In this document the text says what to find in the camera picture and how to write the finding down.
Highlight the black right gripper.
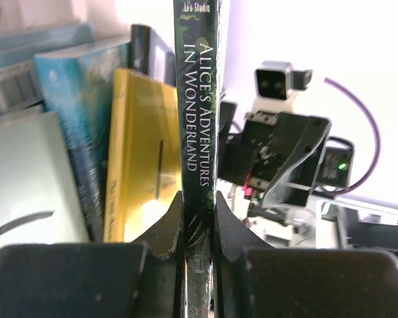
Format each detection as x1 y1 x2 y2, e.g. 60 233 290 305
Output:
218 103 332 207

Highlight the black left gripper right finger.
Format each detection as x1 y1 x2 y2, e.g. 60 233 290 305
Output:
213 193 398 317

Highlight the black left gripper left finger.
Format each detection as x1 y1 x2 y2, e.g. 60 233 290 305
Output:
0 193 184 317

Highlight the yellow Little Prince book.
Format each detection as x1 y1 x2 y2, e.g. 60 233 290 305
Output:
103 68 181 242

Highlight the dark green Alice Wonderland book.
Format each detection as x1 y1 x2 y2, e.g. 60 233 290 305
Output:
173 1 222 317

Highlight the dark navy blue book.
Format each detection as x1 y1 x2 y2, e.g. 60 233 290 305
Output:
128 24 176 87

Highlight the teal ocean cover book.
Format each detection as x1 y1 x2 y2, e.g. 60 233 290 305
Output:
34 37 129 242

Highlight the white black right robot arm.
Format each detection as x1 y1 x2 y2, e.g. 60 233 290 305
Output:
218 102 354 209

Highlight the pale grey Gatsby book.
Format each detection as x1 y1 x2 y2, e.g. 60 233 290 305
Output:
0 109 89 248

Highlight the light blue thin book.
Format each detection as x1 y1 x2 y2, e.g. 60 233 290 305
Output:
0 23 96 115

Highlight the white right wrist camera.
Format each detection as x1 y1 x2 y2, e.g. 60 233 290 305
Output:
254 60 313 101

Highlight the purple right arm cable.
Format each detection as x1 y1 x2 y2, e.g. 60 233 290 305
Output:
323 77 382 195

